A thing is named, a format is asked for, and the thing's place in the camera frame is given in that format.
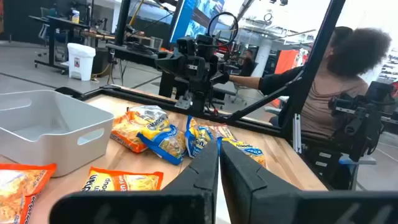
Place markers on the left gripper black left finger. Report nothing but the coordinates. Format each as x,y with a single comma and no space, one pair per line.
186,205

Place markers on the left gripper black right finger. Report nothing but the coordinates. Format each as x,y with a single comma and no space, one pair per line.
264,205

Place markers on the blue ramen noodle pack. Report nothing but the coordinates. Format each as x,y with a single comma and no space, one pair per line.
164,146
197,138
245,151

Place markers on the orange chicken ramen pack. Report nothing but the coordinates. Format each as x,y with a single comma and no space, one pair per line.
127,133
18,193
224,132
124,180

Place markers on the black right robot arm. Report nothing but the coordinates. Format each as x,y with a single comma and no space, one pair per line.
199,93

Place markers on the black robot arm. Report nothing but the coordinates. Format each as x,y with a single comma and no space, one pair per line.
360,124

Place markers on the blue-screen monitor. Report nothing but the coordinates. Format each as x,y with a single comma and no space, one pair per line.
186,18

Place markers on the low black table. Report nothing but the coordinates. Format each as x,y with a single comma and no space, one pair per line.
133,54

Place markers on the tall black pole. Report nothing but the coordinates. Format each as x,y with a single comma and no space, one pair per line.
122,21

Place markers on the orange panel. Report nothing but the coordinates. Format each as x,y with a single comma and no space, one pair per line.
286,60

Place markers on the white trash bin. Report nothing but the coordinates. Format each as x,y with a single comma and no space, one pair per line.
81,65

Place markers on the yellow white bottle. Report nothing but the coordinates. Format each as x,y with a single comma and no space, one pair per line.
75,17

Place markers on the person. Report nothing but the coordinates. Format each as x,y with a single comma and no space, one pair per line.
326,93

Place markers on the black desk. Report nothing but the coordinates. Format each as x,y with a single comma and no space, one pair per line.
52,40

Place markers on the white plastic bin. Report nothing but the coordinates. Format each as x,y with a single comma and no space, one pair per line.
46,137

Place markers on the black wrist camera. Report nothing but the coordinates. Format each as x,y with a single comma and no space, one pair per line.
186,46

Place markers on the silver mounting bracket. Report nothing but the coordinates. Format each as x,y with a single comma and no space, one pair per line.
184,101

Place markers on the black aluminium rig frame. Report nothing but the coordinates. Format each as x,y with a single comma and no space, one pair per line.
314,56

